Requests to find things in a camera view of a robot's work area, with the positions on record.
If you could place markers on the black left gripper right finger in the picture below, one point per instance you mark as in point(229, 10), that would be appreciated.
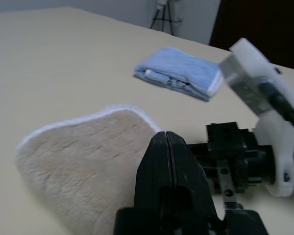
point(188, 186)

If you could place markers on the folded light blue towel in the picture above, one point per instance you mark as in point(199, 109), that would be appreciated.
point(178, 66)

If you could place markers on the beige towel with white trim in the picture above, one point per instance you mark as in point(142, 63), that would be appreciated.
point(83, 159)

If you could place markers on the dark brown door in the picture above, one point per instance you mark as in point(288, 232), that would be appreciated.
point(259, 24)

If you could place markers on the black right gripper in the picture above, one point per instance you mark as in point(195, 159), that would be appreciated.
point(247, 159)

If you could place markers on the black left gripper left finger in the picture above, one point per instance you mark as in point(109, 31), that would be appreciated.
point(154, 176)

